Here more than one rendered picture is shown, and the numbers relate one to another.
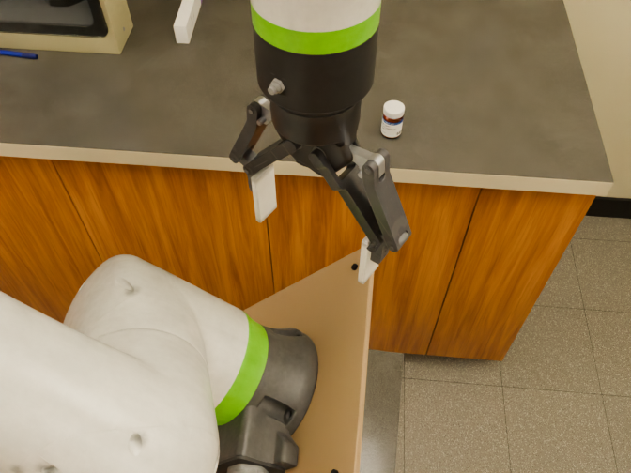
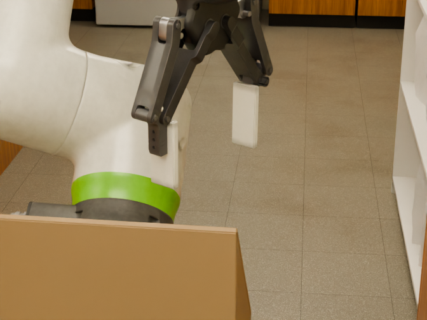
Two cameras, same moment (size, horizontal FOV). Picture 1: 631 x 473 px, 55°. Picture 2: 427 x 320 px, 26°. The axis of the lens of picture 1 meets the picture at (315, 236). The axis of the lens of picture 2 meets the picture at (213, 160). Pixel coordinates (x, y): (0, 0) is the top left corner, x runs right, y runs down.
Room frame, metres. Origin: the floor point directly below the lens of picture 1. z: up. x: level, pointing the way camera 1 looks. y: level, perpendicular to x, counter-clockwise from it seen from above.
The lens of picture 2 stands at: (0.40, -0.88, 1.64)
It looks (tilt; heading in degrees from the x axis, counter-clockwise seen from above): 23 degrees down; 91
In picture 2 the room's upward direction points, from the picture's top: straight up
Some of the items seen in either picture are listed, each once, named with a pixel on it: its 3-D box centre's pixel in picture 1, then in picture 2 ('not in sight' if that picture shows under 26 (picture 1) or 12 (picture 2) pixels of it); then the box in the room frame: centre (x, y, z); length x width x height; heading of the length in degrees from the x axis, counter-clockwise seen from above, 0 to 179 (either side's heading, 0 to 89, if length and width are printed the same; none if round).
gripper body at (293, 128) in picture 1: (315, 125); (208, 3); (0.39, 0.00, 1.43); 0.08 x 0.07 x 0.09; 54
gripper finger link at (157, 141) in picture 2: (389, 247); (151, 131); (0.34, -0.07, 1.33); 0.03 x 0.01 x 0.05; 54
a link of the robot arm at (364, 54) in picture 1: (318, 49); not in sight; (0.39, 0.00, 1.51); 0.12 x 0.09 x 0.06; 144
